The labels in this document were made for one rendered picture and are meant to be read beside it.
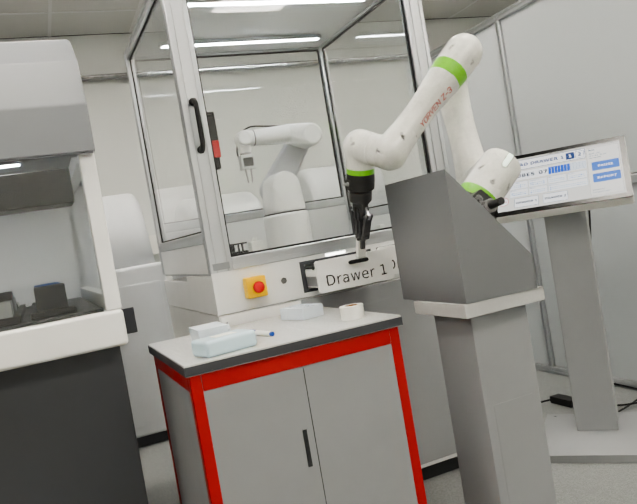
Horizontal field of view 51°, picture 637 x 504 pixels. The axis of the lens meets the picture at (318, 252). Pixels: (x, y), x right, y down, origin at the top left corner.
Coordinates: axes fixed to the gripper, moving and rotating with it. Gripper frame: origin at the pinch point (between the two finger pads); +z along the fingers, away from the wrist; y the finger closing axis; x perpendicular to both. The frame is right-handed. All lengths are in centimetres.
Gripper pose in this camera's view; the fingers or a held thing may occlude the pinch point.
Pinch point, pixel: (360, 247)
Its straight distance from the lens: 228.5
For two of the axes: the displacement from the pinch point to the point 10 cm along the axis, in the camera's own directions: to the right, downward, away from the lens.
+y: 4.1, 3.1, -8.5
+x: 9.1, -1.7, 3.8
